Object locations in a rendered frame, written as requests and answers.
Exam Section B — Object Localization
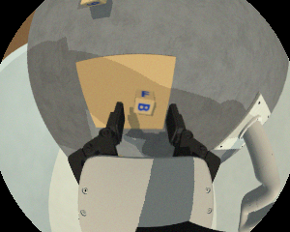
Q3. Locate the tan flat mat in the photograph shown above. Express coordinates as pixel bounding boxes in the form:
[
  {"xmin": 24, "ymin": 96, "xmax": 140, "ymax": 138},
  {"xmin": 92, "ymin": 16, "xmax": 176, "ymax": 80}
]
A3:
[{"xmin": 76, "ymin": 54, "xmax": 176, "ymax": 129}]

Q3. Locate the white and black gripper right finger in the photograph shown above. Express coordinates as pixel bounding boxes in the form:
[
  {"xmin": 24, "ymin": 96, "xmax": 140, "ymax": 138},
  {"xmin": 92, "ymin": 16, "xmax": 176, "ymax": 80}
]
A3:
[{"xmin": 166, "ymin": 103, "xmax": 221, "ymax": 182}]

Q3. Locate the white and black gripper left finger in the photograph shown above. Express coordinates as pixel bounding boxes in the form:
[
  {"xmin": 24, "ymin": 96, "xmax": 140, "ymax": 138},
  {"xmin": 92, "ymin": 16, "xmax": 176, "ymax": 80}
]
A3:
[{"xmin": 68, "ymin": 101, "xmax": 125, "ymax": 184}]

